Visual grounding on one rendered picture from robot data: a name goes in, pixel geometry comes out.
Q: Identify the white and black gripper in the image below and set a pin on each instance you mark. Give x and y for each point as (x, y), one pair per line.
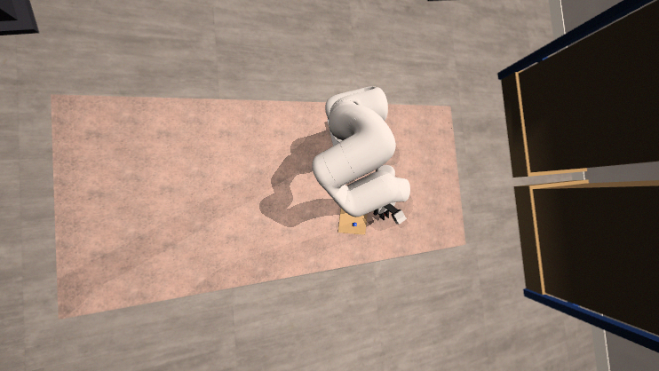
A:
(381, 212)

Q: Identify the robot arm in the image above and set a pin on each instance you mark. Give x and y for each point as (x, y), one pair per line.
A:
(366, 143)

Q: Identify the tan flat mat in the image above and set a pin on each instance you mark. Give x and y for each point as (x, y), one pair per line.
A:
(346, 223)

